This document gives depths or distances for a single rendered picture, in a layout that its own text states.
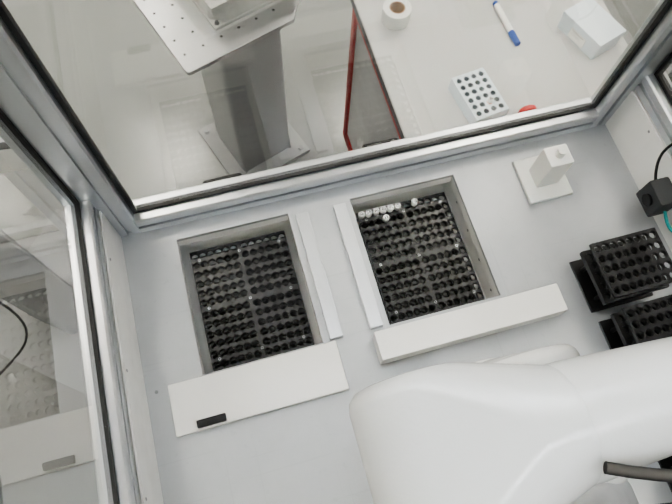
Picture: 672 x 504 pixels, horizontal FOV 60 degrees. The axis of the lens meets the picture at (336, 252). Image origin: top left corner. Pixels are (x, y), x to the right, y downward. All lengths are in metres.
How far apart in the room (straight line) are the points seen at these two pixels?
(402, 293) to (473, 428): 0.70
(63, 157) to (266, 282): 0.40
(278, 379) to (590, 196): 0.66
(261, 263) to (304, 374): 0.23
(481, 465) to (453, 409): 0.04
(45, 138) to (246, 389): 0.46
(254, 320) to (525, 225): 0.51
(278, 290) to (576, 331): 0.51
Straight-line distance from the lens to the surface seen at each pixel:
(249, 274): 1.10
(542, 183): 1.13
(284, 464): 0.96
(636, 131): 1.21
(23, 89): 0.77
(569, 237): 1.13
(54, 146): 0.84
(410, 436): 0.41
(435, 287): 1.10
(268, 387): 0.95
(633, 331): 1.02
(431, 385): 0.41
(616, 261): 1.04
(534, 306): 1.02
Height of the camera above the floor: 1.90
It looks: 68 degrees down
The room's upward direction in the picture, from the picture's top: 5 degrees clockwise
